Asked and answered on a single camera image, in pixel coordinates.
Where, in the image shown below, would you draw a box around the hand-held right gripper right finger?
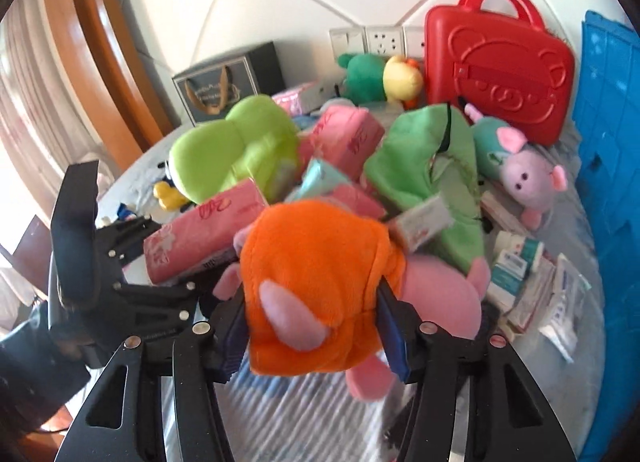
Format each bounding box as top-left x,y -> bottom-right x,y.
377,281 -> 579,462

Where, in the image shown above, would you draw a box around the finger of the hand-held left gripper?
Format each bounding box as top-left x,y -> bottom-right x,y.
117,279 -> 201,340
95,216 -> 163,270

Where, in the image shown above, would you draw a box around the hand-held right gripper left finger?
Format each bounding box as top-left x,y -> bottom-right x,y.
55,289 -> 248,462

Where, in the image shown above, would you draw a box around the pink tissue pack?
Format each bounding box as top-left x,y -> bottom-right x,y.
309,106 -> 386,182
143,178 -> 268,285

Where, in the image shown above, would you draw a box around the blue plastic crate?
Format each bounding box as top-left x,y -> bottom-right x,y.
571,9 -> 640,393

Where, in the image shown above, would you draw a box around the person's left forearm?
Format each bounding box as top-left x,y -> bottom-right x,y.
0,304 -> 96,430

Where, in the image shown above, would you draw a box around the small yellow duck toy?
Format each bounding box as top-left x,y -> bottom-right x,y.
152,162 -> 190,213

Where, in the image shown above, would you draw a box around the curtain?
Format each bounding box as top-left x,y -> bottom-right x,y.
0,17 -> 92,243

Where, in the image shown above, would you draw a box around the white and pink medicine box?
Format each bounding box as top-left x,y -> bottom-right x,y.
387,193 -> 453,253

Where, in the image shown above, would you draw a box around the white and teal medicine box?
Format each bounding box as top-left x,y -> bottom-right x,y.
487,249 -> 531,304

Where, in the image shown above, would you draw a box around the lime green frog plush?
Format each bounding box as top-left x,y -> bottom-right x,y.
168,95 -> 301,205

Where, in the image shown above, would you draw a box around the white medicine bottle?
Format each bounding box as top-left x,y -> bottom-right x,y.
492,231 -> 526,263

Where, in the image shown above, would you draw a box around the light blue tissue pack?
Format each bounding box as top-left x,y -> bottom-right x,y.
295,158 -> 352,203

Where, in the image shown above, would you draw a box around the white medicine sachets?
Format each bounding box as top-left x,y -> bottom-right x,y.
539,254 -> 594,364

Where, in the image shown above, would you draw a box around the dark green plush toy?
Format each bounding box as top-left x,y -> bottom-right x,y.
363,103 -> 485,273

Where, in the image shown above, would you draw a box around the dark tea box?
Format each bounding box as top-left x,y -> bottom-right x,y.
172,41 -> 286,124

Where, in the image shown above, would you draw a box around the wooden pillar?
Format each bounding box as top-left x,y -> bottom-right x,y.
40,0 -> 173,163

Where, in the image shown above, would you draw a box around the pink pig plush teal outfit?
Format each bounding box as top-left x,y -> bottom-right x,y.
462,104 -> 569,229

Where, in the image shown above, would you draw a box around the pink tissue box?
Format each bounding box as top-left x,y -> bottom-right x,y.
272,82 -> 321,115

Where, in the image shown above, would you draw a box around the green and yellow duck plush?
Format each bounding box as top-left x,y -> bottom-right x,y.
337,53 -> 423,110

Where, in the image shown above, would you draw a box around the red toy suitcase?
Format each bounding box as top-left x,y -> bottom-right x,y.
424,0 -> 576,147

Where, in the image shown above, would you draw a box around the white wall socket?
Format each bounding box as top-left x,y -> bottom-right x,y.
366,26 -> 405,57

